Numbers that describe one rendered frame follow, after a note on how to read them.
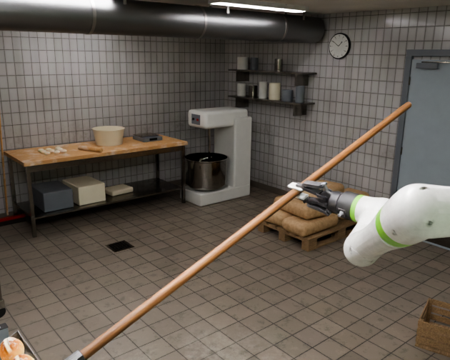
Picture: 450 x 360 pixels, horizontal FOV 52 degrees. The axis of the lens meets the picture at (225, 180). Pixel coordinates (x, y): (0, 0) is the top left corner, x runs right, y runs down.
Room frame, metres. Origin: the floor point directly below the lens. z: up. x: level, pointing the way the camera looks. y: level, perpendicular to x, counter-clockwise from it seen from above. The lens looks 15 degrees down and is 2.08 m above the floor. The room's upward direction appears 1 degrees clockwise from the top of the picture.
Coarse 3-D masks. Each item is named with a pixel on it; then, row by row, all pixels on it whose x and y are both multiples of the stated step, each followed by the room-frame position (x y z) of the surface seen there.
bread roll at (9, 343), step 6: (6, 342) 1.15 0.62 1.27; (12, 342) 1.15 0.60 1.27; (18, 342) 1.16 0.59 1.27; (0, 348) 1.15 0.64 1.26; (6, 348) 1.13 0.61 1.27; (12, 348) 1.13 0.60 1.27; (18, 348) 1.14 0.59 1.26; (0, 354) 1.14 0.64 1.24; (6, 354) 1.12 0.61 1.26; (12, 354) 1.12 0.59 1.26; (18, 354) 1.13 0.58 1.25
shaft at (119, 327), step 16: (400, 112) 2.05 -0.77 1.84; (352, 144) 1.85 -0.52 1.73; (336, 160) 1.76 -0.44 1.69; (320, 176) 1.70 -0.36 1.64; (288, 192) 1.61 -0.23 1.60; (272, 208) 1.54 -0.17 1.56; (256, 224) 1.48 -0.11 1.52; (208, 256) 1.35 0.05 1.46; (192, 272) 1.30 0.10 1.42; (176, 288) 1.26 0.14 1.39; (144, 304) 1.20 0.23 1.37; (128, 320) 1.16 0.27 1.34; (112, 336) 1.12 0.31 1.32
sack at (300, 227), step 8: (296, 216) 4.99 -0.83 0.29; (328, 216) 4.98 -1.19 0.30; (336, 216) 5.03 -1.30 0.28; (288, 224) 4.86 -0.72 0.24; (296, 224) 4.78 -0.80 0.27; (304, 224) 4.75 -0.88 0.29; (312, 224) 4.79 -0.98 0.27; (320, 224) 4.85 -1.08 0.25; (328, 224) 4.92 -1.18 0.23; (296, 232) 4.75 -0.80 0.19; (304, 232) 4.70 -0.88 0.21; (312, 232) 4.77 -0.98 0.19
